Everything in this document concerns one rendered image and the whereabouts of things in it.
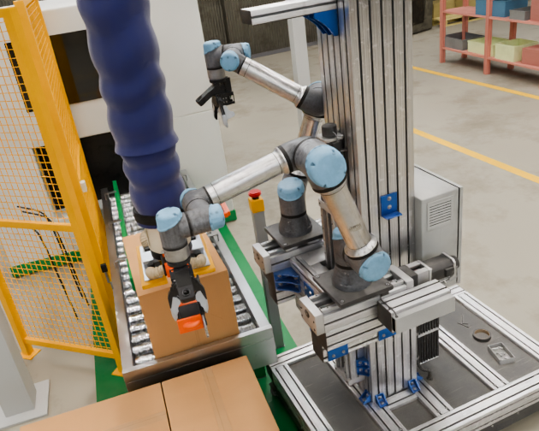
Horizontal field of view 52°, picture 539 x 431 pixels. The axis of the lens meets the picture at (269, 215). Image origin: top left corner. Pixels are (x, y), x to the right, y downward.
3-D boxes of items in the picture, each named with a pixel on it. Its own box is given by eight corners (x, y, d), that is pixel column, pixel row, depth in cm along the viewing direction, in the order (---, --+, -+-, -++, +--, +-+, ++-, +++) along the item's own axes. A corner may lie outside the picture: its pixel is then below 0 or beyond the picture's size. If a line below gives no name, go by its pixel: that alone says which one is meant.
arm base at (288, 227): (303, 218, 261) (300, 199, 257) (317, 231, 248) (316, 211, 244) (274, 227, 257) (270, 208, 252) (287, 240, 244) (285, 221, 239)
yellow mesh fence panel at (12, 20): (16, 357, 364) (-128, 23, 270) (26, 347, 372) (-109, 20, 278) (128, 378, 333) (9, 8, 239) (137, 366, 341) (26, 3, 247)
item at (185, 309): (176, 319, 177) (173, 306, 175) (198, 312, 179) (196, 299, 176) (180, 334, 170) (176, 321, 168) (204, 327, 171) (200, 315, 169)
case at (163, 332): (139, 300, 305) (121, 237, 288) (210, 279, 316) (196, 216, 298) (157, 369, 254) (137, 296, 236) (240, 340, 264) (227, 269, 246)
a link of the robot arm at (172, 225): (186, 212, 157) (156, 221, 154) (192, 245, 161) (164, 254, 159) (180, 202, 163) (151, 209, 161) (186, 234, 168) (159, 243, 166)
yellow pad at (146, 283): (136, 250, 244) (133, 239, 241) (159, 244, 245) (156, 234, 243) (142, 290, 214) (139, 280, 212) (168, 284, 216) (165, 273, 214)
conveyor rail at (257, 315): (184, 191, 471) (180, 170, 463) (190, 189, 472) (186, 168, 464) (266, 360, 271) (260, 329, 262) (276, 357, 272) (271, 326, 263)
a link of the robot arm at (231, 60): (322, 128, 224) (213, 70, 218) (323, 120, 234) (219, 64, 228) (337, 103, 219) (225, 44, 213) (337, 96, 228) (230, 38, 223)
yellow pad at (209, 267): (179, 239, 247) (177, 229, 245) (201, 233, 249) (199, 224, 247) (191, 278, 218) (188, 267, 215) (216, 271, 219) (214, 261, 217)
